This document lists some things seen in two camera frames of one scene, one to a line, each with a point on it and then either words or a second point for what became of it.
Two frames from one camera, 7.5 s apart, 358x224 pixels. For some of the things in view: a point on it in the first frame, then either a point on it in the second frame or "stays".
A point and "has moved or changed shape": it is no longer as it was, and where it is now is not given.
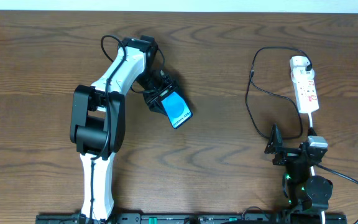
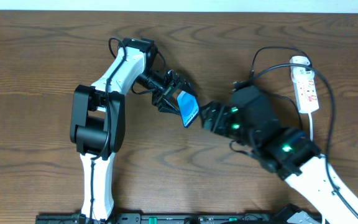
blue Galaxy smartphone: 177,109 has moved or changed shape
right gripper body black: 289,154 to 217,115
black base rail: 197,218 stays
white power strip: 304,83 stays
